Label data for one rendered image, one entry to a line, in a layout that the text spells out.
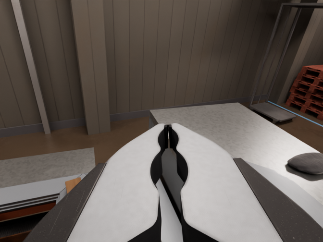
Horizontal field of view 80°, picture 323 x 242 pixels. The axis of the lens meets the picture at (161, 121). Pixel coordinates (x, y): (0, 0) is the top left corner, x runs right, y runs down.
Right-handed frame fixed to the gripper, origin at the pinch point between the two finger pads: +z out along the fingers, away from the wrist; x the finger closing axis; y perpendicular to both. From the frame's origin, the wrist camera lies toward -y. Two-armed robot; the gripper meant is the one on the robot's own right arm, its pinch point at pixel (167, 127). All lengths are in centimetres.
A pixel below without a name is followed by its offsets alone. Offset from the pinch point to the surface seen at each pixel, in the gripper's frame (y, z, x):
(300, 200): 44, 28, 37
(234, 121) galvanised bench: 46, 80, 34
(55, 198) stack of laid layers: 57, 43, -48
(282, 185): 43, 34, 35
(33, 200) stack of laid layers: 55, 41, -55
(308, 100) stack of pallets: 158, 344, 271
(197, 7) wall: -11, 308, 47
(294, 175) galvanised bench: 47, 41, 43
